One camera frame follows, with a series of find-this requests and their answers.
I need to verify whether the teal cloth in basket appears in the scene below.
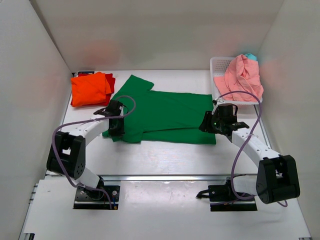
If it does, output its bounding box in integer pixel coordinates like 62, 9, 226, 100
244, 53, 257, 61

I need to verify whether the red folded t shirt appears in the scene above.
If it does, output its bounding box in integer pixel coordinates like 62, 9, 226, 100
104, 73, 116, 100

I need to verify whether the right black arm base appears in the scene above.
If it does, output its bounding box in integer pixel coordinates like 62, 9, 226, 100
196, 179, 258, 212

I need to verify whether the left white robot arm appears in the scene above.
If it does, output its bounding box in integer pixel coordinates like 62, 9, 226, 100
46, 100, 125, 199

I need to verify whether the white plastic basket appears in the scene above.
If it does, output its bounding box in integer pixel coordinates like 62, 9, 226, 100
209, 56, 259, 106

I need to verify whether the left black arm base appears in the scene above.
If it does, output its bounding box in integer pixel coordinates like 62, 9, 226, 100
73, 182, 121, 211

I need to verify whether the orange folded t shirt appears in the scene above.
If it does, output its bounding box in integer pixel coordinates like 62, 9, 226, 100
70, 72, 110, 108

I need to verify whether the green t shirt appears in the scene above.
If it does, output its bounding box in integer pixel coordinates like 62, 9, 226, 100
111, 75, 216, 145

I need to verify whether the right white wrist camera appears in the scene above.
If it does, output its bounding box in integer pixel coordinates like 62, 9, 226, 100
212, 98, 225, 112

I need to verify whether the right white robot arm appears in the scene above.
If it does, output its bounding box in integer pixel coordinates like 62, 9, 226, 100
196, 103, 301, 204

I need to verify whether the pink t shirt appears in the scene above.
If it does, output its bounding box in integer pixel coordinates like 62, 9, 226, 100
213, 54, 264, 102

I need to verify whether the dark card at wall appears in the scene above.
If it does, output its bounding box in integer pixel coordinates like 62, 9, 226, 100
77, 71, 95, 76

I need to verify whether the aluminium rail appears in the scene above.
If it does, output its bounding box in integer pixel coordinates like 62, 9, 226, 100
44, 173, 281, 183

